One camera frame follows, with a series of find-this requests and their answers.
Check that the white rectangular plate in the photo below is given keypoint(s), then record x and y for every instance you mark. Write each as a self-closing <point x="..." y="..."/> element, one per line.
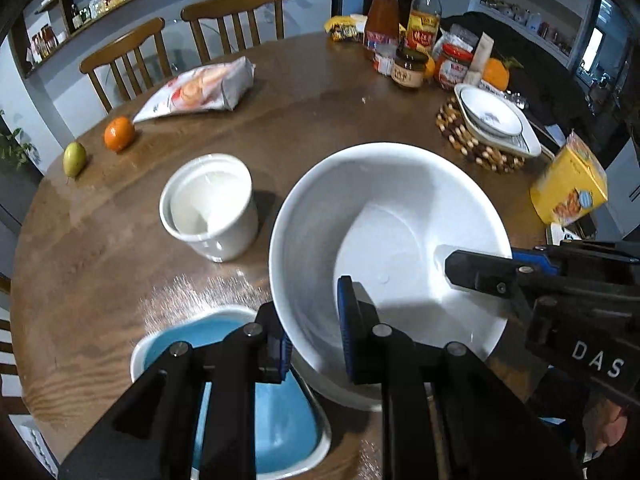
<point x="527" y="142"/>

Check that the white paper packet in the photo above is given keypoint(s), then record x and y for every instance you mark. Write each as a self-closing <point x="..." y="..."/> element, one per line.
<point x="480" y="60"/>

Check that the wooden chair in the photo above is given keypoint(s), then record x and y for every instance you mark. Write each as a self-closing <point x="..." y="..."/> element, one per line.
<point x="235" y="2"/>
<point x="6" y="345"/>
<point x="125" y="40"/>

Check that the blue plate white rim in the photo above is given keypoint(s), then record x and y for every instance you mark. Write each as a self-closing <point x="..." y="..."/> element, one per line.
<point x="324" y="435"/>

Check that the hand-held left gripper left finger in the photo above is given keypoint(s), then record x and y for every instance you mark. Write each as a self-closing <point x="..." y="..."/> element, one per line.
<point x="286" y="357"/>

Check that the person's right hand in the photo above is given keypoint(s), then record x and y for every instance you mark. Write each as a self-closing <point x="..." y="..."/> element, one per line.
<point x="607" y="430"/>

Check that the small red label bottle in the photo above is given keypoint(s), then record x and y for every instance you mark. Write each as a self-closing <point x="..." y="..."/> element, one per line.
<point x="384" y="60"/>

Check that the white cylindrical pot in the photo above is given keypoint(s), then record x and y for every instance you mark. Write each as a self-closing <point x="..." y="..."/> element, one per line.
<point x="225" y="240"/>

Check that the yellow snack packet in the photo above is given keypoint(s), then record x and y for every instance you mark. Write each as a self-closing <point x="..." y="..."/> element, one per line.
<point x="345" y="27"/>

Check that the white and red snack bag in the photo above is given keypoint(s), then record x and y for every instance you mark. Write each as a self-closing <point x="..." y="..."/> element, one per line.
<point x="200" y="90"/>

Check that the yellow cardboard box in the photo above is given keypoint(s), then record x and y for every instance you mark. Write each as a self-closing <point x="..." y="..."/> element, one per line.
<point x="570" y="185"/>

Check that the brown lid sauce jar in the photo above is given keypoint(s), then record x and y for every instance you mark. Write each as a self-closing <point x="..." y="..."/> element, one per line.
<point x="407" y="70"/>

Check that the small yellow citrus fruit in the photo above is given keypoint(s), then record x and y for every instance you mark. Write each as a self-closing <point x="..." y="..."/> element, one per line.
<point x="430" y="67"/>

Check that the orange juice bottle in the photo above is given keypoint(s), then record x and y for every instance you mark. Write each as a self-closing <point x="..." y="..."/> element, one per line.
<point x="382" y="15"/>

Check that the white device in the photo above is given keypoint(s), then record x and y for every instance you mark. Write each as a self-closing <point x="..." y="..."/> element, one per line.
<point x="562" y="234"/>

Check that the red label jar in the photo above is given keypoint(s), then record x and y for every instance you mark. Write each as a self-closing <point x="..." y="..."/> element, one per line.
<point x="452" y="67"/>

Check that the orange mandarin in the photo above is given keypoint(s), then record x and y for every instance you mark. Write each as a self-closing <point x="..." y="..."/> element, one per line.
<point x="119" y="134"/>

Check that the white wall cabinet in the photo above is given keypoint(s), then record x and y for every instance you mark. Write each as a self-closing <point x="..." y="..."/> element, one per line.
<point x="530" y="10"/>

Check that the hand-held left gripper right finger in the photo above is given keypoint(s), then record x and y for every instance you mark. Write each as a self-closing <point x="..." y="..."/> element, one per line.
<point x="344" y="320"/>

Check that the wooden bead trivet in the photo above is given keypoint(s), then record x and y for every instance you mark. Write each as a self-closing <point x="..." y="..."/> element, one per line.
<point x="470" y="147"/>

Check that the wooden wall shelf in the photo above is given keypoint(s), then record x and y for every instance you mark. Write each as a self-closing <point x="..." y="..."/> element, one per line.
<point x="95" y="20"/>

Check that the small patterned white bowl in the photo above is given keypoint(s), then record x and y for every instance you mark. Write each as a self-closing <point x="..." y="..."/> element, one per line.
<point x="492" y="112"/>

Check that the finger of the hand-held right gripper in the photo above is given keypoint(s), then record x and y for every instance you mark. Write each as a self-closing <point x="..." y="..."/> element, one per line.
<point x="535" y="257"/>
<point x="480" y="272"/>

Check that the orange fruit with leaves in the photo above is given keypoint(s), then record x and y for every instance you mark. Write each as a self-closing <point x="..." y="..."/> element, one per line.
<point x="496" y="75"/>

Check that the yellow label oil bottle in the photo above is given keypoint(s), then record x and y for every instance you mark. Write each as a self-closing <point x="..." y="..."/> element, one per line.
<point x="425" y="20"/>

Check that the green leafy plant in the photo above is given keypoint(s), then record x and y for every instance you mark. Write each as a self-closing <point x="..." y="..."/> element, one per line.
<point x="15" y="145"/>

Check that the large white bowl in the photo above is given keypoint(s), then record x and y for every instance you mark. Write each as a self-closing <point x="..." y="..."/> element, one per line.
<point x="400" y="195"/>

